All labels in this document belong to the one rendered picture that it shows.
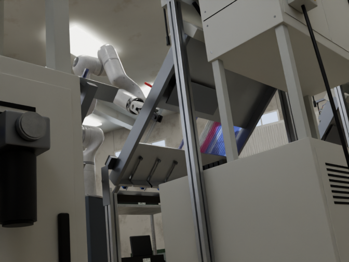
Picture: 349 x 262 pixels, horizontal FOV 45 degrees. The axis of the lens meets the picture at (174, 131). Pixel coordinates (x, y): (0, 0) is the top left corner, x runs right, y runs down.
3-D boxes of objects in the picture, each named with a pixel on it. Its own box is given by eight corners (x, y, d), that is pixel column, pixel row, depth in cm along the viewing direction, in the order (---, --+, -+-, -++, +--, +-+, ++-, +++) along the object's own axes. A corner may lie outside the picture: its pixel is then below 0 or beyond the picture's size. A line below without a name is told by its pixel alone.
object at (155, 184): (118, 186, 184) (110, 176, 189) (215, 192, 229) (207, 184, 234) (119, 183, 184) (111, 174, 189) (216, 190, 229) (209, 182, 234)
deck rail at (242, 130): (215, 192, 229) (209, 185, 233) (217, 192, 231) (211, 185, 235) (282, 76, 209) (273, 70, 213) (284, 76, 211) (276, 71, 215)
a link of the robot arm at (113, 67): (124, 77, 227) (141, 118, 209) (100, 67, 216) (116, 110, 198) (134, 65, 223) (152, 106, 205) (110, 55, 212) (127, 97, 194)
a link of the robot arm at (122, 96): (138, 115, 201) (123, 110, 195) (123, 106, 211) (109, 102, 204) (145, 99, 200) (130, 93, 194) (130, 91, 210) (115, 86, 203)
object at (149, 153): (116, 180, 186) (113, 175, 188) (213, 187, 231) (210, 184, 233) (134, 143, 180) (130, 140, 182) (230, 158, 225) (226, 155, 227)
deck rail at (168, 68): (114, 185, 183) (108, 177, 187) (118, 185, 184) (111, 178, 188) (187, 35, 163) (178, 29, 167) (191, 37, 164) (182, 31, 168)
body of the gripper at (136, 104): (130, 96, 192) (144, 103, 184) (147, 100, 199) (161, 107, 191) (124, 112, 193) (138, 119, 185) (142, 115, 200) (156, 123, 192)
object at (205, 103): (155, 109, 173) (148, 104, 177) (249, 132, 219) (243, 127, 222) (190, 36, 164) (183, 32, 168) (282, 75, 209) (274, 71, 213)
